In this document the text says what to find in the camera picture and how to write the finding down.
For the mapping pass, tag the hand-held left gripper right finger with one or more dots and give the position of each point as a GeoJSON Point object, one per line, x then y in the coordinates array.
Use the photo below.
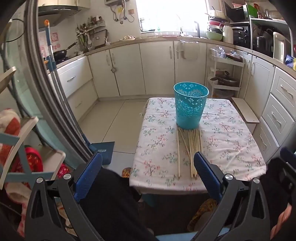
{"type": "Point", "coordinates": [208, 176]}

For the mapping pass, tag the green bowl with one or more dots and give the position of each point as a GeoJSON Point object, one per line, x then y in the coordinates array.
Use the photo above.
{"type": "Point", "coordinates": [214, 36]}

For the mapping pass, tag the white stove-side drawer cabinet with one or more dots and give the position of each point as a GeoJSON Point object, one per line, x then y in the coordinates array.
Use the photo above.
{"type": "Point", "coordinates": [74, 78]}

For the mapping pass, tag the black toaster oven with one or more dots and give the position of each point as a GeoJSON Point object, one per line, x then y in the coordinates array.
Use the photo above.
{"type": "Point", "coordinates": [241, 37]}

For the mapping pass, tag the red white plush toy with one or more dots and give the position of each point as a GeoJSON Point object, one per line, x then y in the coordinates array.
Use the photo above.
{"type": "Point", "coordinates": [10, 125]}

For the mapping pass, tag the blue food package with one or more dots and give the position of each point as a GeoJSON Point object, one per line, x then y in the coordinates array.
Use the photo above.
{"type": "Point", "coordinates": [291, 62]}

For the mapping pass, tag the range hood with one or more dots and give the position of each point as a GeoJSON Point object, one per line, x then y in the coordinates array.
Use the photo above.
{"type": "Point", "coordinates": [57, 12]}

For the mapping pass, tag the white water heater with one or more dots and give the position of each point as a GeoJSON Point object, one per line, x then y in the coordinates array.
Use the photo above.
{"type": "Point", "coordinates": [113, 2]}

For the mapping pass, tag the plate of shells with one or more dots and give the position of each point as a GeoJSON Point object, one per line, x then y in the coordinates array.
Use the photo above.
{"type": "Point", "coordinates": [127, 37]}

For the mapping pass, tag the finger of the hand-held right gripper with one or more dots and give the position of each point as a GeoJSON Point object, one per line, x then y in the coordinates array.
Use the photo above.
{"type": "Point", "coordinates": [289, 154]}

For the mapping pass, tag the white folding chair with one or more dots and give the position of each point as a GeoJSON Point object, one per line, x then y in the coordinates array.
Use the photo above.
{"type": "Point", "coordinates": [23, 157]}

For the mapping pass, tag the person's leg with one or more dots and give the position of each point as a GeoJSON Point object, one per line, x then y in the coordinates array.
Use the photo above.
{"type": "Point", "coordinates": [111, 204]}
{"type": "Point", "coordinates": [272, 180]}

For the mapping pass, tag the patterned slipper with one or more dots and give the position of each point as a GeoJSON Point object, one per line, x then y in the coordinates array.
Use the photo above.
{"type": "Point", "coordinates": [203, 210]}
{"type": "Point", "coordinates": [126, 172]}

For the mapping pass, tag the blue chair seat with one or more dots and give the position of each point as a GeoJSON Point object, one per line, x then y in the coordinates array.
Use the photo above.
{"type": "Point", "coordinates": [175, 237]}

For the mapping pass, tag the kitchen window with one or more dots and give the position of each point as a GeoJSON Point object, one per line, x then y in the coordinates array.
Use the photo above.
{"type": "Point", "coordinates": [171, 14]}

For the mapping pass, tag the sliding door frame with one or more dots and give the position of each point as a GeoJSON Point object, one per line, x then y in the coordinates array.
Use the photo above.
{"type": "Point", "coordinates": [44, 76]}

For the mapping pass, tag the person's right leg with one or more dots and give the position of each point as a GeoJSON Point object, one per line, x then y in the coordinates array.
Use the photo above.
{"type": "Point", "coordinates": [272, 180]}

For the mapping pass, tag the white countertop shelf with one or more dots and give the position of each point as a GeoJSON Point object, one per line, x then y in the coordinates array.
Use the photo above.
{"type": "Point", "coordinates": [266, 22]}

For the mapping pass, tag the green box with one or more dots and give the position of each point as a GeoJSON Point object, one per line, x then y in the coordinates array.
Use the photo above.
{"type": "Point", "coordinates": [252, 11]}

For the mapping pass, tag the person's left leg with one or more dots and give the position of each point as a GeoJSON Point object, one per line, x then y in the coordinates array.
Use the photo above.
{"type": "Point", "coordinates": [111, 204]}

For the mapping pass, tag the white thermos jug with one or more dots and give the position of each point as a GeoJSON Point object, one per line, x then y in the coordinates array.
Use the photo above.
{"type": "Point", "coordinates": [227, 34]}

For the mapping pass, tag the blue mop with orange cap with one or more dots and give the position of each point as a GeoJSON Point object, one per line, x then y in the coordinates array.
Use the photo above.
{"type": "Point", "coordinates": [49, 44]}

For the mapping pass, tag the red wall stickers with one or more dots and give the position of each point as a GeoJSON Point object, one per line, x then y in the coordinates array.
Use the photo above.
{"type": "Point", "coordinates": [55, 38]}

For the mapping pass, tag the small white stool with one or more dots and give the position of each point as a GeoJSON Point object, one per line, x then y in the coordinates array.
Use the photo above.
{"type": "Point", "coordinates": [247, 111]}

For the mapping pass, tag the black wok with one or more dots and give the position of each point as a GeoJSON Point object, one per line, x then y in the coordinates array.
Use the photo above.
{"type": "Point", "coordinates": [60, 55]}

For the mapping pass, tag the black faucet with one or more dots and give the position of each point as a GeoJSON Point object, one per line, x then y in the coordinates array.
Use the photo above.
{"type": "Point", "coordinates": [197, 29]}

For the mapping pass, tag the beige countertop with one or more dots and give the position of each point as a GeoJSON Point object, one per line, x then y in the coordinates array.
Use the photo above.
{"type": "Point", "coordinates": [157, 39]}

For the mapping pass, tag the white rolling rack cart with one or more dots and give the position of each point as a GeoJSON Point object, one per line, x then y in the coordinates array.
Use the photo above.
{"type": "Point", "coordinates": [214, 69]}

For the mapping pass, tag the wall utensil rack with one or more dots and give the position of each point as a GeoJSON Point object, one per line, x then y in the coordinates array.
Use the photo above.
{"type": "Point", "coordinates": [87, 32]}

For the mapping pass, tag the white base cabinets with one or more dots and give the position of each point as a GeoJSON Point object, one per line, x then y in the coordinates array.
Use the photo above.
{"type": "Point", "coordinates": [129, 69]}

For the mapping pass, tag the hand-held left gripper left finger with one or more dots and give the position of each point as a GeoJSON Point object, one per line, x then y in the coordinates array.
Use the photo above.
{"type": "Point", "coordinates": [89, 176]}

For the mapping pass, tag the teal plastic basket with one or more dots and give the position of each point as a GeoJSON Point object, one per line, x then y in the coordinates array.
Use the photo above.
{"type": "Point", "coordinates": [189, 109]}

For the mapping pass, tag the white hanging bag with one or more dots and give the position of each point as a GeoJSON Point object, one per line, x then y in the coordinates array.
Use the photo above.
{"type": "Point", "coordinates": [188, 51]}

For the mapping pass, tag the person's right forearm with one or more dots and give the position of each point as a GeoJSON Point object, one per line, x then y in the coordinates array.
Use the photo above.
{"type": "Point", "coordinates": [283, 220]}

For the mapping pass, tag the dark frying pan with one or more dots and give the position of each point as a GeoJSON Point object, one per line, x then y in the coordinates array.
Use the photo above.
{"type": "Point", "coordinates": [227, 81]}

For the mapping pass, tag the chrome faucet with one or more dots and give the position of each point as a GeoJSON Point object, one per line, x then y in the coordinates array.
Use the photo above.
{"type": "Point", "coordinates": [181, 30]}

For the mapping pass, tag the white electric kettle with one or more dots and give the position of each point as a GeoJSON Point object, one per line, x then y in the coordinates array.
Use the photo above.
{"type": "Point", "coordinates": [279, 47]}

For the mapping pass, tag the bundle of bamboo chopsticks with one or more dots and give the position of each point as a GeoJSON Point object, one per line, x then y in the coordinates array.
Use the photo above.
{"type": "Point", "coordinates": [193, 148]}

